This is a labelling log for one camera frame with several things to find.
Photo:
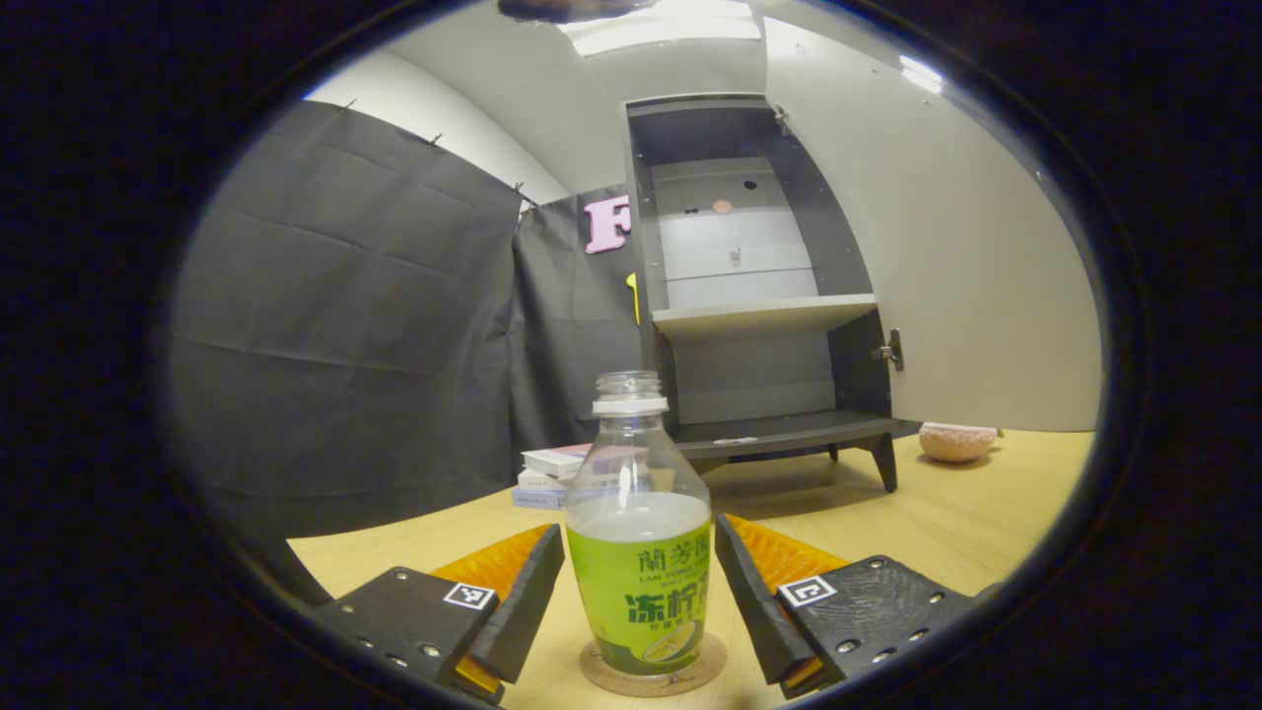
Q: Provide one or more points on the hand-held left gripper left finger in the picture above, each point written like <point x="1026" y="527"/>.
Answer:
<point x="523" y="611"/>

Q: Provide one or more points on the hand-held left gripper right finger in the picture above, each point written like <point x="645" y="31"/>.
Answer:
<point x="754" y="611"/>

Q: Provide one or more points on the round cork coaster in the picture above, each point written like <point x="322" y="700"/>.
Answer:
<point x="592" y="671"/>

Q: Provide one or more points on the clear bottle green label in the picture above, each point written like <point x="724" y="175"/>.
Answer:
<point x="641" y="582"/>

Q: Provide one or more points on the dark grey cabinet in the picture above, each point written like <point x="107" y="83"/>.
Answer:
<point x="749" y="385"/>

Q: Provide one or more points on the white cabinet shelf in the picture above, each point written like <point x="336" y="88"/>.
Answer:
<point x="759" y="314"/>

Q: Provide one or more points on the blue book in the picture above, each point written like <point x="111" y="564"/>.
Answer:
<point x="537" y="498"/>

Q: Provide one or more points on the white book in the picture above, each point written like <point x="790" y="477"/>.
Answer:
<point x="540" y="480"/>

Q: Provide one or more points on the pink plush toy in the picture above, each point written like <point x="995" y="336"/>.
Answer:
<point x="956" y="442"/>

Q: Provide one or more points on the black backdrop cloth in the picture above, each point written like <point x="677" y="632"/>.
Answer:
<point x="345" y="296"/>

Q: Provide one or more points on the ceiling light panel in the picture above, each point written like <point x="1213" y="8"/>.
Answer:
<point x="670" y="30"/>
<point x="922" y="74"/>

